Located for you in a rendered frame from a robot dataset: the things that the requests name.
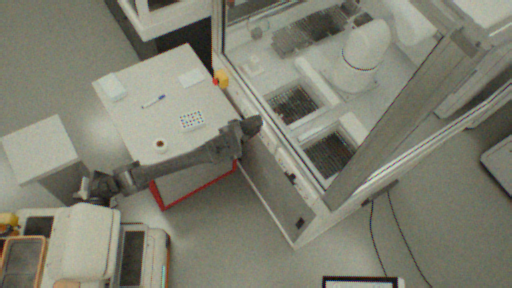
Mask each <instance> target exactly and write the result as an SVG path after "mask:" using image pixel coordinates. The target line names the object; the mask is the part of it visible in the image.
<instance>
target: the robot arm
mask: <svg viewBox="0 0 512 288"><path fill-rule="evenodd" d="M263 125H264V122H263V119H262V118H261V115H260V114H257V115H252V116H251V117H248V118H247V119H244V120H238V119H231V120H230V121H228V122H227V125H224V126H222V127H221V128H219V129H218V131H219V133H220V134H218V135H216V136H214V137H213V138H211V139H209V140H207V141H206V142H205V144H204V145H202V146H201V147H199V148H197V149H193V150H191V151H189V152H184V153H182V154H180V155H175V156H174V157H171V158H169V159H164V160H162V161H160V162H155V163H153V164H149V165H141V163H140V162H139V159H138V160H136V161H133V162H128V163H127V164H124V165H121V166H119V167H117V168H116V169H112V172H113V173H114V175H108V174H107V173H104V172H100V171H97V170H94V171H91V172H90V182H89V187H88V192H87V199H86V202H90V198H101V199H107V200H109V201H110V202H111V198H113V197H114V195H117V194H120V192H121V193H122V195H124V197H127V196H130V195H134V194H135V193H137V192H141V191H144V190H145V189H147V188H149V187H150V184H149V182H151V180H153V179H157V178H160V177H162V176H164V175H169V174H171V173H174V172H178V171H181V170H184V169H188V168H191V167H193V166H195V165H201V164H205V163H214V165H216V164H218V163H220V162H223V161H224V160H226V159H229V158H230V160H234V159H238V158H240V157H241V156H242V152H241V151H242V149H241V139H243V140H244V142H246V141H247V140H248V141H250V140H251V139H253V138H254V136H255V135H257V133H259V132H261V126H263Z"/></svg>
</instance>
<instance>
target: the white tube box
mask: <svg viewBox="0 0 512 288"><path fill-rule="evenodd" d="M195 114H197V117H195ZM188 116H190V117H191V119H188ZM185 117H186V118H187V120H186V121H185V120H184V118H185ZM177 119H178V122H179V123H180V125H181V129H182V132H183V133H184V132H189V131H191V130H194V129H199V128H201V127H204V126H206V122H205V120H204V116H203V114H202V112H201V109H199V110H196V111H194V112H188V113H186V114H184V115H178V116H177ZM194 122H197V123H196V125H194Z"/></svg>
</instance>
